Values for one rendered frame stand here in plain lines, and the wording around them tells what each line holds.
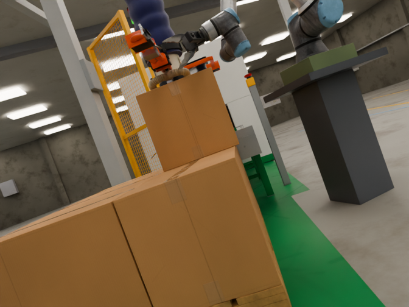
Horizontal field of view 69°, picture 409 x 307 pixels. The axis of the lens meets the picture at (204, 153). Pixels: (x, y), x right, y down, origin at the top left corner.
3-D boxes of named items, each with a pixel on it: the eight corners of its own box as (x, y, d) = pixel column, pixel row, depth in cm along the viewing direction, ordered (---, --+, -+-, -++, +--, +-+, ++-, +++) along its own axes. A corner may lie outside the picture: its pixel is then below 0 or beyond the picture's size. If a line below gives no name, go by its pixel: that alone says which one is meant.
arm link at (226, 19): (242, 21, 138) (230, 2, 137) (220, 36, 139) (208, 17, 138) (239, 27, 147) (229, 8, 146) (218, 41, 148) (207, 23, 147)
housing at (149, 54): (146, 61, 134) (143, 52, 134) (160, 56, 133) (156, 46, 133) (142, 58, 127) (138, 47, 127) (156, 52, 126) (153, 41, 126)
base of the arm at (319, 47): (314, 61, 184) (310, 45, 184) (337, 50, 166) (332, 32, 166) (290, 69, 179) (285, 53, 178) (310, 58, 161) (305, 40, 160)
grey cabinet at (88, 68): (99, 92, 306) (88, 64, 305) (104, 90, 305) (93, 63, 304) (89, 89, 286) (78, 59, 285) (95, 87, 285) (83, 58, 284)
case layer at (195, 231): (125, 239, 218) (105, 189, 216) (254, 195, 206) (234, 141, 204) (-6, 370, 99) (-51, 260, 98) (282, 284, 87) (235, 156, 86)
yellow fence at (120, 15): (147, 218, 351) (83, 50, 344) (154, 215, 358) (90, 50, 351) (195, 212, 290) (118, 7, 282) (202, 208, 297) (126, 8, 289)
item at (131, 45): (136, 54, 121) (131, 42, 121) (152, 47, 120) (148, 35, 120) (128, 48, 113) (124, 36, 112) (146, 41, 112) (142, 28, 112)
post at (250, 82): (283, 184, 271) (245, 80, 267) (290, 182, 270) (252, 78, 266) (284, 186, 264) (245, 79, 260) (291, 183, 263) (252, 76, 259)
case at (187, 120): (179, 161, 207) (159, 108, 206) (234, 141, 205) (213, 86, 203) (164, 172, 148) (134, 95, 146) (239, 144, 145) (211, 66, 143)
